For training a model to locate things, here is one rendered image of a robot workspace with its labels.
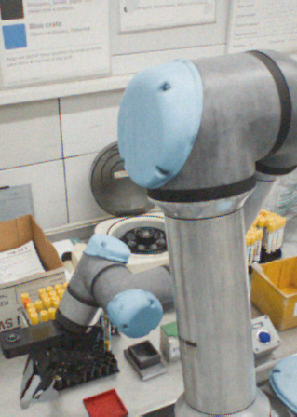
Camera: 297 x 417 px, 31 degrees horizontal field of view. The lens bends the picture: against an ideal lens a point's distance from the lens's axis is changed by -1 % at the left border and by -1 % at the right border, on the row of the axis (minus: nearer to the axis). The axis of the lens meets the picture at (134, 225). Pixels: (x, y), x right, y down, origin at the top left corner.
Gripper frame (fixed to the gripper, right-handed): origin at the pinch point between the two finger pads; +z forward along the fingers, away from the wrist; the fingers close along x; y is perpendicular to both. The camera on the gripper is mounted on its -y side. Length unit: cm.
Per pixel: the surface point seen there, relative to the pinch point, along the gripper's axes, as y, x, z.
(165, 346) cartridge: 28.6, 3.8, -14.4
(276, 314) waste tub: 52, 1, -29
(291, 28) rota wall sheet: 64, 59, -94
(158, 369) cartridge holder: 26.2, -0.2, -11.3
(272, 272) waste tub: 56, 12, -35
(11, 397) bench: 1.5, 6.5, 4.4
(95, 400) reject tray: 14.2, -1.5, -3.0
